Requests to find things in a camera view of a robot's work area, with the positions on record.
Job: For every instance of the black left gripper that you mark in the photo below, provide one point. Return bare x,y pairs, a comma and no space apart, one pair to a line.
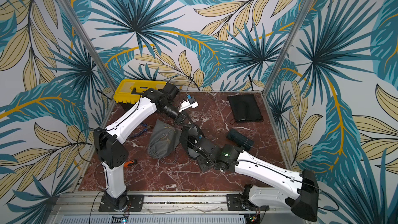
180,120

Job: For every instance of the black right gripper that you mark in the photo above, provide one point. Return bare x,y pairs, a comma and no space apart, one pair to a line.
193,140

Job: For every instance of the grey fabric drawstring pouch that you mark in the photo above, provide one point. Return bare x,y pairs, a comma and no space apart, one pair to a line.
163,140

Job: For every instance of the black hair dryer bag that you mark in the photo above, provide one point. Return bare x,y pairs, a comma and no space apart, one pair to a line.
190,134

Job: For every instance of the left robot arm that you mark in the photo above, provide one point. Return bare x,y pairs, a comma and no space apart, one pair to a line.
108,142

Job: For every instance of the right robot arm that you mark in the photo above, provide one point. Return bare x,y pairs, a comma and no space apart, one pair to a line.
298,191

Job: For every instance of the yellow and black toolbox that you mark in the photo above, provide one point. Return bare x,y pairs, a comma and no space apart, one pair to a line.
129,91

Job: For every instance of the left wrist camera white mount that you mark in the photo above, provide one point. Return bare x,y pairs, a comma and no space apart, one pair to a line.
188,102

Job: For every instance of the blue handled cutting pliers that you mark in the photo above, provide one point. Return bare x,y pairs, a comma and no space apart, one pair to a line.
144,128

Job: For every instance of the orange handled screwdriver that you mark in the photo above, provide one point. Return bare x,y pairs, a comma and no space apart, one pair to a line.
130,163

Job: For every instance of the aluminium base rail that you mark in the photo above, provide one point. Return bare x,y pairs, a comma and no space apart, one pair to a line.
172,207

